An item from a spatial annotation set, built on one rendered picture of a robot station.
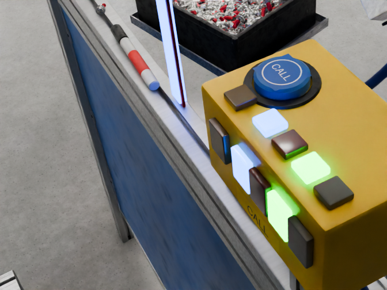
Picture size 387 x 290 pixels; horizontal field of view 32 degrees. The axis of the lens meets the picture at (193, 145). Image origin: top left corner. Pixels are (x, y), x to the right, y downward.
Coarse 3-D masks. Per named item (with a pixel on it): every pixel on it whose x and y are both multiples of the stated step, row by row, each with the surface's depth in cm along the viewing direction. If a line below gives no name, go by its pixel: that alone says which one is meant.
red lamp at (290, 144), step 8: (280, 136) 43; (288, 136) 43; (296, 136) 43; (272, 144) 43; (280, 144) 43; (288, 144) 43; (296, 144) 43; (304, 144) 43; (280, 152) 43; (288, 152) 42; (296, 152) 43
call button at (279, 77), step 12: (276, 60) 48; (288, 60) 48; (300, 60) 48; (264, 72) 47; (276, 72) 47; (288, 72) 47; (300, 72) 47; (264, 84) 46; (276, 84) 46; (288, 84) 46; (300, 84) 46; (264, 96) 47; (276, 96) 46; (288, 96) 46; (300, 96) 47
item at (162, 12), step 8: (160, 0) 69; (160, 8) 70; (160, 16) 71; (160, 24) 72; (168, 24) 71; (168, 32) 71; (168, 40) 72; (168, 48) 73; (168, 56) 75; (168, 64) 76; (168, 72) 77; (176, 72) 75; (176, 80) 76; (176, 88) 77; (176, 96) 78
